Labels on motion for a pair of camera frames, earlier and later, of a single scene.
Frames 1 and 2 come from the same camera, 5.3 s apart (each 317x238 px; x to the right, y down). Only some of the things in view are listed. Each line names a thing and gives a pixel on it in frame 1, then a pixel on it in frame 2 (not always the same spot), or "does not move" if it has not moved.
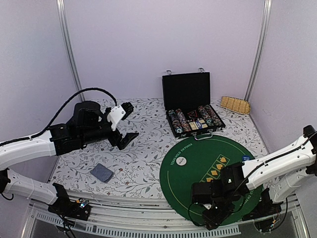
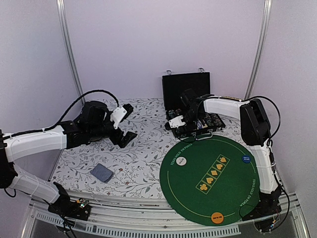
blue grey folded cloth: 102,172 does not move
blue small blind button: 245,157 does not move
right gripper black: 213,220 to 190,127
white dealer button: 181,160 does not move
